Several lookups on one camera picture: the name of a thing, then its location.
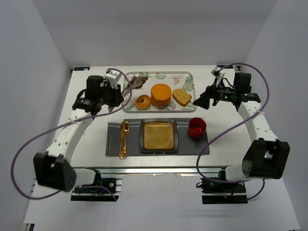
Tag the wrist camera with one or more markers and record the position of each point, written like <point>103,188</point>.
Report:
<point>219,75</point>
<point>113,77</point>

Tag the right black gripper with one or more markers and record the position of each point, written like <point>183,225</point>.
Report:
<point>211,95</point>

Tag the blue label sticker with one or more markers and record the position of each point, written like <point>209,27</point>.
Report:
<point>81,68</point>

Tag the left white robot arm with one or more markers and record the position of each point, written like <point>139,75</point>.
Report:
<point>60,152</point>

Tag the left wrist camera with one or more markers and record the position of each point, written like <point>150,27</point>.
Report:
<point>113,77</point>

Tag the sliced loaf bread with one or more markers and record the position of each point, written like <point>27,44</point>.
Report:
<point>181,97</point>

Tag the aluminium frame rail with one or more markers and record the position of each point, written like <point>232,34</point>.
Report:
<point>156,171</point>

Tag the red mug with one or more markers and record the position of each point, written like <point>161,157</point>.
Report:
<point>196,128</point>

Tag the floral serving tray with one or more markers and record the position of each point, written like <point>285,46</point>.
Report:
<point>174,79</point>

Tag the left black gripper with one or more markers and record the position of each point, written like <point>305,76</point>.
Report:
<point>117,95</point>

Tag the grey striped placemat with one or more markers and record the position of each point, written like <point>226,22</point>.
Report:
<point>187,146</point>

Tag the brown chocolate croissant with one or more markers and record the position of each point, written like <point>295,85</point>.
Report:
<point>138,82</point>

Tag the gold spoon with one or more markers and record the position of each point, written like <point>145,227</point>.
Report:
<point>125,127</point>

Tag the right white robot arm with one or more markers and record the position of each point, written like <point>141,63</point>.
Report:
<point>267,155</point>

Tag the square brown ceramic plate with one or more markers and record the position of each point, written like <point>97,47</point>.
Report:
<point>159,135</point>

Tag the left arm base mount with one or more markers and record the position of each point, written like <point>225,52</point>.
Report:
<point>106,188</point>

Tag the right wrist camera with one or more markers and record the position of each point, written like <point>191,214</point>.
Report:
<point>219,75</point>

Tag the round orange sponge cake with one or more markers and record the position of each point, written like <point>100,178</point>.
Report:
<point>161,95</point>

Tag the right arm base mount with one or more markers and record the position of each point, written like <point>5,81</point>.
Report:
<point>217,193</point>

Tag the glazed ring donut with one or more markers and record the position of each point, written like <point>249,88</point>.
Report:
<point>142,102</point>

